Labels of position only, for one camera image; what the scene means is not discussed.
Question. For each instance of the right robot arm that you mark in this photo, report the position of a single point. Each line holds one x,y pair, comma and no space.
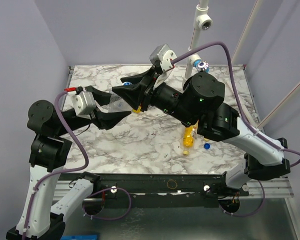
202,103

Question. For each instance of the white ribbed bottle cap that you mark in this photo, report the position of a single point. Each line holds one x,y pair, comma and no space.
127,83

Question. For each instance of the blue bottle cap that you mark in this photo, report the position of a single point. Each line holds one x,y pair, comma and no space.
207,146

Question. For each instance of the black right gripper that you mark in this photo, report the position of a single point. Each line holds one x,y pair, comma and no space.
148,91

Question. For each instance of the white PVC pipe frame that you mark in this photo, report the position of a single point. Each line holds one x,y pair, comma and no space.
202,22

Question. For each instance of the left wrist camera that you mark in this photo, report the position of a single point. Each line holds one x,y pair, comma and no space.
82,100

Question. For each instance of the blue tray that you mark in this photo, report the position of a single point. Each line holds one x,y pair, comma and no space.
81,237

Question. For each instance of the blue plastic faucet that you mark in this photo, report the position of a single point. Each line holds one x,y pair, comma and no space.
201,65

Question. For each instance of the yellow bottle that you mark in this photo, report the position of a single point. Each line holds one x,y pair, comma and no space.
188,139
138,110

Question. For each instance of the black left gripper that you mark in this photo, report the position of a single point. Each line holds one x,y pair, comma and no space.
106,119

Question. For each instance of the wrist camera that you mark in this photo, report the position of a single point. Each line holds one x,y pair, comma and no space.
163,56
82,100

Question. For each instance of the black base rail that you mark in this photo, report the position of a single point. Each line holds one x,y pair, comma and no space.
164,191

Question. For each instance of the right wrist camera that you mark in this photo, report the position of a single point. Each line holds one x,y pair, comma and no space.
163,56

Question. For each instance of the small clear bottle white cap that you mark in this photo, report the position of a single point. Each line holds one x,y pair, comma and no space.
117,104

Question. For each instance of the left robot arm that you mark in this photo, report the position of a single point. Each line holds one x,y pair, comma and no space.
54,124

